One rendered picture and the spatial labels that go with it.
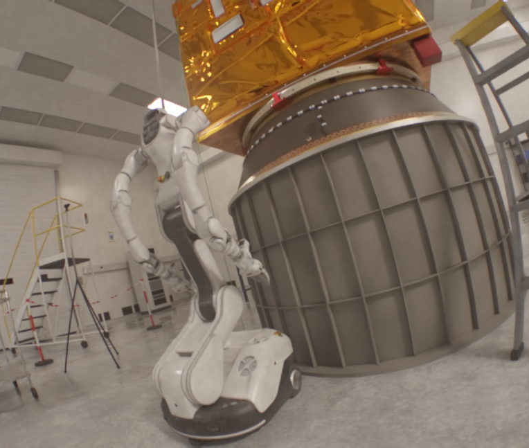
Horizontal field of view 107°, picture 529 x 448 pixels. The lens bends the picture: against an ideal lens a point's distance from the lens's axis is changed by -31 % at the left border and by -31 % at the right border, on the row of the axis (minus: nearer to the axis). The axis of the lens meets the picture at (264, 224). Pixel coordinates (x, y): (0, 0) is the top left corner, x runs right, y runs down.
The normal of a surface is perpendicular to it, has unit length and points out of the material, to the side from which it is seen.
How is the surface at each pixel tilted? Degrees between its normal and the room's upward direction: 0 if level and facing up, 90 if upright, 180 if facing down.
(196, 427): 89
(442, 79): 90
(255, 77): 89
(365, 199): 90
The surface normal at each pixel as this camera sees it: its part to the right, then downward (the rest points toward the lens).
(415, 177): -0.15, -0.09
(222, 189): -0.48, 0.02
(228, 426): 0.06, -0.16
